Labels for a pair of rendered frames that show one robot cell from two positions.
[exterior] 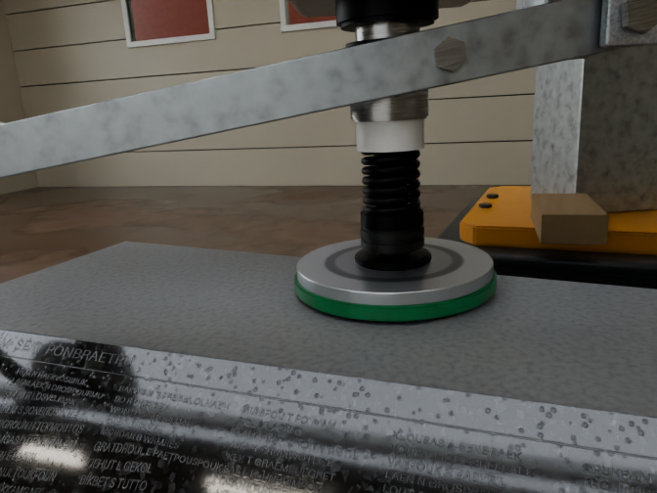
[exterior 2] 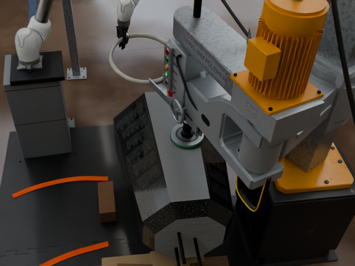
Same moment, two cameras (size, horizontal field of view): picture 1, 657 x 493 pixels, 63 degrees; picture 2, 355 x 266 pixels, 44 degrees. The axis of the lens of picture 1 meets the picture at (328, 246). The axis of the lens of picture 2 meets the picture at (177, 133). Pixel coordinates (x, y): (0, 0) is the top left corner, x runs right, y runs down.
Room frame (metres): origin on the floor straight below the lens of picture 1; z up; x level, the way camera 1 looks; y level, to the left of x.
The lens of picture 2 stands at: (-0.68, -1.72, 2.83)
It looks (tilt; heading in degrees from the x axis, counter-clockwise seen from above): 44 degrees down; 55
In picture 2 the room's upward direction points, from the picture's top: 3 degrees clockwise
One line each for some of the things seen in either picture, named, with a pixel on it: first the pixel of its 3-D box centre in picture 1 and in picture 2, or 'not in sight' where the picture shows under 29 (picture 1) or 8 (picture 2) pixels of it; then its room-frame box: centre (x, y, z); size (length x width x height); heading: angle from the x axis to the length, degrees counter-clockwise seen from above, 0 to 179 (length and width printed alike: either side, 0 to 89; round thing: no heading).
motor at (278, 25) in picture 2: not in sight; (282, 47); (0.50, -0.73, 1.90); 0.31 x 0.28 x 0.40; 175
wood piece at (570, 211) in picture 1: (565, 216); not in sight; (0.94, -0.43, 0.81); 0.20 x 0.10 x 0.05; 164
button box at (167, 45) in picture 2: not in sight; (169, 66); (0.46, 0.01, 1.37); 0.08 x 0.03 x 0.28; 85
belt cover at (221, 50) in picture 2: not in sight; (232, 64); (0.54, -0.42, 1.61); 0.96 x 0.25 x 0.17; 85
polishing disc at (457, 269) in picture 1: (392, 264); (187, 134); (0.57, -0.07, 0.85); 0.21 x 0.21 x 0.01
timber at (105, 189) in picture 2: not in sight; (106, 201); (0.11, 0.27, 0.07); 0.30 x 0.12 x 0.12; 67
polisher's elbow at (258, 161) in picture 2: not in sight; (260, 146); (0.52, -0.73, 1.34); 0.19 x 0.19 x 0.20
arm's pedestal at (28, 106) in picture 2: not in sight; (39, 106); (-0.02, 1.20, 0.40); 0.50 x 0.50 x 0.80; 71
